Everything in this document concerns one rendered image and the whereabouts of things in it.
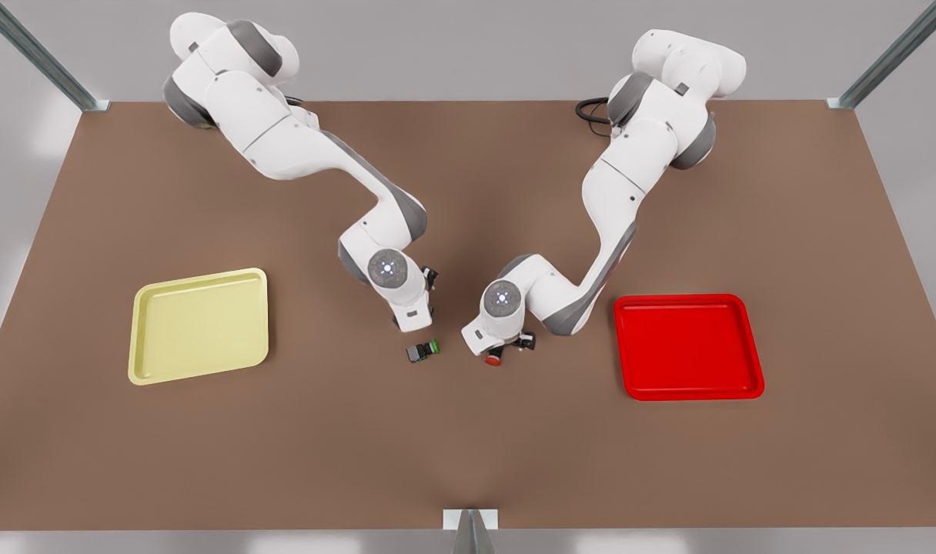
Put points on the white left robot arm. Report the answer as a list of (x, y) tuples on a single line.
[(637, 169)]

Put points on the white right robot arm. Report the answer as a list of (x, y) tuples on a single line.
[(283, 131)]

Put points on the green push-button switch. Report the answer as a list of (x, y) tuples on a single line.
[(422, 351)]

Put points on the red push-button switch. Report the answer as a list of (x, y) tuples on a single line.
[(493, 358)]

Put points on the silver frame post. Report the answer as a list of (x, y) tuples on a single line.
[(891, 58), (472, 531), (37, 55)]

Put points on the pale yellow tray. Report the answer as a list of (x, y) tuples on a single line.
[(199, 325)]

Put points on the red tray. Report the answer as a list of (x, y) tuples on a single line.
[(687, 345)]

